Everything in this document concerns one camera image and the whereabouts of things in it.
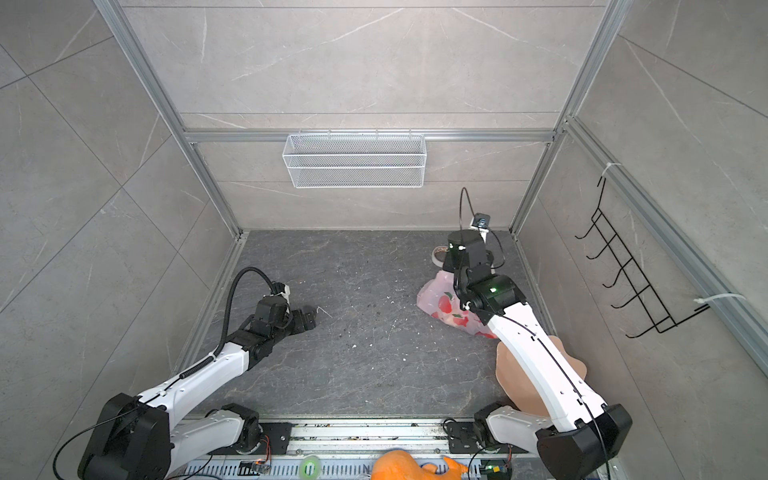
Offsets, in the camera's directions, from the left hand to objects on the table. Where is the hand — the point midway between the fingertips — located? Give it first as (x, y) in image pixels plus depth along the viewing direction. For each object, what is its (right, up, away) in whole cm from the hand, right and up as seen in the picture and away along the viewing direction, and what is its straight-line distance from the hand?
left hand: (302, 306), depth 88 cm
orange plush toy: (+28, -30, -24) cm, 48 cm away
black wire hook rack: (+83, +11, -20) cm, 86 cm away
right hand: (+45, +18, -14) cm, 51 cm away
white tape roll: (+44, +13, +22) cm, 51 cm away
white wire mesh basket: (+15, +48, +12) cm, 51 cm away
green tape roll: (+9, -37, -18) cm, 42 cm away
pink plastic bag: (+40, +3, -5) cm, 41 cm away
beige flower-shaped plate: (+62, -21, -7) cm, 65 cm away
